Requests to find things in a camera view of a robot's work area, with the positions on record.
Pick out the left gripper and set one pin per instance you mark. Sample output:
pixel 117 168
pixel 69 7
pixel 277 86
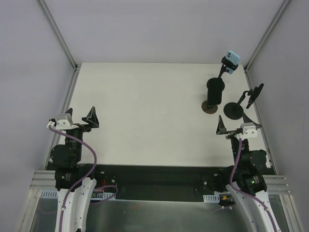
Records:
pixel 80 124

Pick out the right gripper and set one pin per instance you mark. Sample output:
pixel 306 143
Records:
pixel 234 131

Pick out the black round base phone stand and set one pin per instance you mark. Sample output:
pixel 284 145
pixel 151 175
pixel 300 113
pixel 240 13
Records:
pixel 234 110

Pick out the black phone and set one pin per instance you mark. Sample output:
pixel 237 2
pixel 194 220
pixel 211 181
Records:
pixel 254 93
pixel 214 94

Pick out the brown base metal phone stand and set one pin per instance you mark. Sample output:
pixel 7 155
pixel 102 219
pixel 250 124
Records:
pixel 209 109

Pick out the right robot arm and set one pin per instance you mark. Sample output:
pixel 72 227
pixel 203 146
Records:
pixel 244 180

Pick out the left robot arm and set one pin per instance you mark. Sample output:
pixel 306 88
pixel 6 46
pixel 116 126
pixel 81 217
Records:
pixel 74 184

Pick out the black tall clamp phone stand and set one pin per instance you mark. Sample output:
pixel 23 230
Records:
pixel 222 70

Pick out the light blue phone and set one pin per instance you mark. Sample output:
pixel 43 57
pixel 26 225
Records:
pixel 232 63

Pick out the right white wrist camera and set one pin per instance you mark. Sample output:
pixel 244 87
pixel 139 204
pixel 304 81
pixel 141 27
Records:
pixel 247 130

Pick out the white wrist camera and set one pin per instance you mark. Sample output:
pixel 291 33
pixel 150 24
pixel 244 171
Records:
pixel 60 123
pixel 247 130

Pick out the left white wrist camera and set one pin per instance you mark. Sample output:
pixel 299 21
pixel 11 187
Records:
pixel 60 123

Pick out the aluminium front rail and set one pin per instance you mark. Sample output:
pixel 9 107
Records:
pixel 45 180

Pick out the right white cable duct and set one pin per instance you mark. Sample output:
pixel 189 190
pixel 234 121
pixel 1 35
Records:
pixel 215 198

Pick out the left aluminium frame post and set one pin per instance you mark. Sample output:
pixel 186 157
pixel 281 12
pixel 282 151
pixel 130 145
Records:
pixel 57 33

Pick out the aluminium frame post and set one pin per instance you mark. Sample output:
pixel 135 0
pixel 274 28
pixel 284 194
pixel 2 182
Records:
pixel 266 35
pixel 57 33

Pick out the right aluminium frame post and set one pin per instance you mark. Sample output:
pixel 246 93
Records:
pixel 266 35

